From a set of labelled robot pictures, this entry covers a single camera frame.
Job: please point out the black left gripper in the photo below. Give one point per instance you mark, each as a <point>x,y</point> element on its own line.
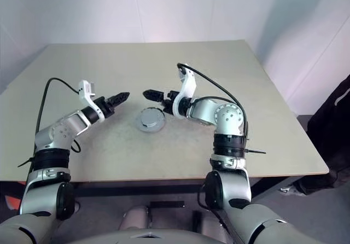
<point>104,105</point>

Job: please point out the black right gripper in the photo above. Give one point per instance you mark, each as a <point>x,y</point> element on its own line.
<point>172,94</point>

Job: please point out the silver motor cover plate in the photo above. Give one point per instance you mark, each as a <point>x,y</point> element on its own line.
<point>150,119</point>

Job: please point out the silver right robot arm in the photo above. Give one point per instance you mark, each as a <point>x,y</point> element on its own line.
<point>227,118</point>

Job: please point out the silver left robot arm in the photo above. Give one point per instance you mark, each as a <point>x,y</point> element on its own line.
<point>71,122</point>

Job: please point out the black flat bar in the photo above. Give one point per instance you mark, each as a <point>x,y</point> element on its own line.
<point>166,204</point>

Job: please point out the black zip tie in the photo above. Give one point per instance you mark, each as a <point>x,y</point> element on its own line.
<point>257,152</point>
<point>26,162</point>

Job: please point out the grey rounded leg cover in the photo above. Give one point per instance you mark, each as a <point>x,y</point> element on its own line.
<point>209,219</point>
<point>134,217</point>

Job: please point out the grey robot torso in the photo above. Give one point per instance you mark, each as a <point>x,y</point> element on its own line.
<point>164,238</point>

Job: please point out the orange object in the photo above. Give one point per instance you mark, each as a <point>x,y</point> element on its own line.
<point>12,202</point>

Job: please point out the person in black clothes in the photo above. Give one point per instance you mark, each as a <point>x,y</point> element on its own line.
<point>328,134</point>

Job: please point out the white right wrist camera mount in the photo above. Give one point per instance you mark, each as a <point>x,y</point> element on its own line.
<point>188,85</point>

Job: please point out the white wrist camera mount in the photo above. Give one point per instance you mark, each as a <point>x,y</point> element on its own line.
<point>188,85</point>
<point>84,90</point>

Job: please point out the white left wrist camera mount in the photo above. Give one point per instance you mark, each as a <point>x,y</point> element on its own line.
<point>84,90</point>

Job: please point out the black table frame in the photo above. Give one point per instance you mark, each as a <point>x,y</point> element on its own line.
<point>136,190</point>

